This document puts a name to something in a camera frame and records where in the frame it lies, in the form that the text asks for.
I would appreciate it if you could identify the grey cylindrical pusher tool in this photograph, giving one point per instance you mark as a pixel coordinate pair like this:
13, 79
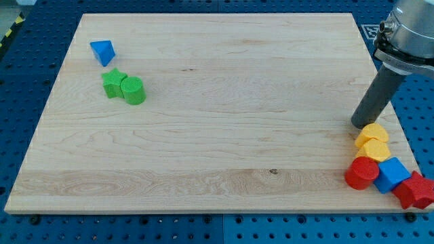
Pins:
378, 95

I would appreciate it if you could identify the blue triangle block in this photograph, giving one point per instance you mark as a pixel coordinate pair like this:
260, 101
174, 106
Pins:
103, 51

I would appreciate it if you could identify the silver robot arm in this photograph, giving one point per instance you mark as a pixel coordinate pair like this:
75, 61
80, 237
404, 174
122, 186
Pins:
404, 45

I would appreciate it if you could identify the yellow half-round block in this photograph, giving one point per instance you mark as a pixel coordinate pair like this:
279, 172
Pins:
371, 131

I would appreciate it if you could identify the yellow hexagon block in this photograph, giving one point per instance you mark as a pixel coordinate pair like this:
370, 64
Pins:
375, 149

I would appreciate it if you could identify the black white fiducial marker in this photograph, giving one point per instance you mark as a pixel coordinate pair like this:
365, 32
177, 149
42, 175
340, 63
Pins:
369, 31

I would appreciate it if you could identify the blue cube block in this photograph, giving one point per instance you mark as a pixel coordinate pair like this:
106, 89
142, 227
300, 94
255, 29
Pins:
392, 172

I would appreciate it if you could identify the red cylinder block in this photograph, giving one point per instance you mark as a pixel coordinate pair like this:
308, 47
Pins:
361, 173

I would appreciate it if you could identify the red star block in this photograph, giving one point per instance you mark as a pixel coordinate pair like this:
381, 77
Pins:
416, 191

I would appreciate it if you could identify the wooden board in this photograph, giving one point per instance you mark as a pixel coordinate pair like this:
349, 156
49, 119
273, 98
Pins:
244, 113

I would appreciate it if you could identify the green cylinder block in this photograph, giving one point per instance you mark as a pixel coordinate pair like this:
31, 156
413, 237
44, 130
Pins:
133, 90

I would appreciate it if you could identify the green star block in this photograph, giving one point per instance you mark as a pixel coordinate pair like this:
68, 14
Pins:
112, 83

